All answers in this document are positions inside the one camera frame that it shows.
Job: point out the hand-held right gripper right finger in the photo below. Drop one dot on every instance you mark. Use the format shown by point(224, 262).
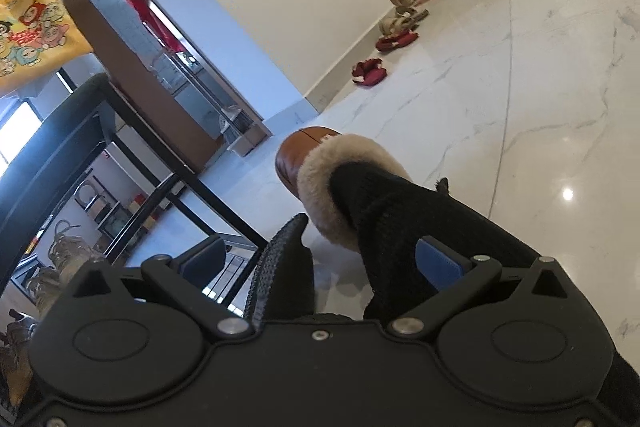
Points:
point(440, 263)

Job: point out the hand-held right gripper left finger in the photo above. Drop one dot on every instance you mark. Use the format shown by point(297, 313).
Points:
point(205, 263)

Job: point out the black metal shoe rack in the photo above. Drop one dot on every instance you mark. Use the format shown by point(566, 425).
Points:
point(50, 147)

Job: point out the beige lace-up sneaker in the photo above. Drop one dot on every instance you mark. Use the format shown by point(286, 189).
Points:
point(70, 252)
point(42, 287)

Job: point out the brown fur-lined slipper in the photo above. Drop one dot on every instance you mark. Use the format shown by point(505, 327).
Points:
point(300, 152)

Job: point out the wooden glass cabinet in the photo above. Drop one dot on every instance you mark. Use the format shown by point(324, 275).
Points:
point(165, 107)

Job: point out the red fluffy slipper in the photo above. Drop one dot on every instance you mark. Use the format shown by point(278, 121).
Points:
point(396, 42)
point(370, 72)

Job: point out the beige lace-up shoe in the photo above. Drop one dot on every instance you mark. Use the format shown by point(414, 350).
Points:
point(15, 352)

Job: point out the beige floor shoe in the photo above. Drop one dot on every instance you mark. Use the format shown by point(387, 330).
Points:
point(400, 19)

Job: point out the red hanging ornament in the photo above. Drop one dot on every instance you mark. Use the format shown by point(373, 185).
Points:
point(137, 2)

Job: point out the yellow cartoon tote bag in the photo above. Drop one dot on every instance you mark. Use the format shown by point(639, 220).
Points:
point(35, 32)

